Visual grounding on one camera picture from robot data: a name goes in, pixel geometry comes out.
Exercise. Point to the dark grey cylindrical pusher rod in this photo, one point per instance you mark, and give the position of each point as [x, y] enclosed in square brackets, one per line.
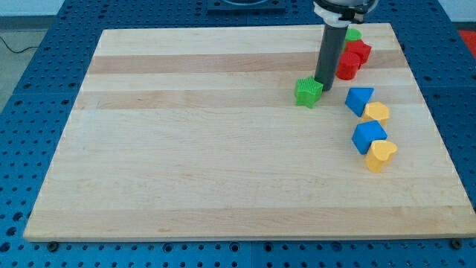
[332, 44]

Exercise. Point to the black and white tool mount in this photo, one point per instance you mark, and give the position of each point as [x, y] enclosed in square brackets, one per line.
[341, 13]

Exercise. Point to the green star block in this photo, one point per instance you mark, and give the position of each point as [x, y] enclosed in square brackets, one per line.
[308, 91]

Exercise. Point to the green round block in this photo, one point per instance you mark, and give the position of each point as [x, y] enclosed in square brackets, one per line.
[352, 35]

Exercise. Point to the red cylinder block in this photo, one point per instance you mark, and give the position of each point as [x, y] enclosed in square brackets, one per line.
[348, 65]

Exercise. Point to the red hexagon block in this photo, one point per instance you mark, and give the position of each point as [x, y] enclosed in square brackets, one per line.
[360, 48]

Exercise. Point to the blue triangle block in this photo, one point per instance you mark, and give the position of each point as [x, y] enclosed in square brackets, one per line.
[357, 98]

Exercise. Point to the yellow hexagon block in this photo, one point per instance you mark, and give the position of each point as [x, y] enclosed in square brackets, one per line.
[376, 111]

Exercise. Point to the blue cube block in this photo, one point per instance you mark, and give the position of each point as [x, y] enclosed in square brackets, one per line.
[367, 132]

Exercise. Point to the yellow heart block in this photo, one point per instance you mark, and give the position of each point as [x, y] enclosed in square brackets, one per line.
[380, 154]

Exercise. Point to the red object at edge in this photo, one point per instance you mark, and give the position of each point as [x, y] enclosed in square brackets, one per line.
[469, 38]

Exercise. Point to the wooden board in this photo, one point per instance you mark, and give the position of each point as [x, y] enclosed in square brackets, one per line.
[188, 134]

